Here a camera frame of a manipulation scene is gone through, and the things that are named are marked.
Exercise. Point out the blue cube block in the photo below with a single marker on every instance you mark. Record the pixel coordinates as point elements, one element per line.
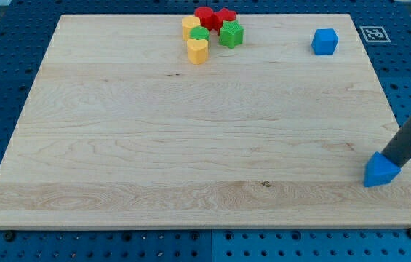
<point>325,41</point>

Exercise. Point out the red cylinder block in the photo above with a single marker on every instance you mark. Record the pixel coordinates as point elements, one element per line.
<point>206,16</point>

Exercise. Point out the wooden board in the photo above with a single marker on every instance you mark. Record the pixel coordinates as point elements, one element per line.
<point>120,131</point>

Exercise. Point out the green star block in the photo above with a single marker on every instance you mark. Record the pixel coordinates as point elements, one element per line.
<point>231,34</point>

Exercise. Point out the green cylinder block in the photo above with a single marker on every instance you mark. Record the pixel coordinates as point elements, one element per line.
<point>200,33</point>

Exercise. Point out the yellow heart block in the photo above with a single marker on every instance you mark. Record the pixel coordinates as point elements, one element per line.
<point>197,50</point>

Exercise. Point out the white fiducial marker tag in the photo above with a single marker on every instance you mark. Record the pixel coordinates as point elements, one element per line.
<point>374,34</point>

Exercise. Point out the blue triangle block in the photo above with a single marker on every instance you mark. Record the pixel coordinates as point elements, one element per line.
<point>379,171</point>

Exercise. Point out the yellow hexagon block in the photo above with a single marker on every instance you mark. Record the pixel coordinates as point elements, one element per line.
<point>188,23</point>

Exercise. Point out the red star block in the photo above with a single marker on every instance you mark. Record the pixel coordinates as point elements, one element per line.
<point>222,15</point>

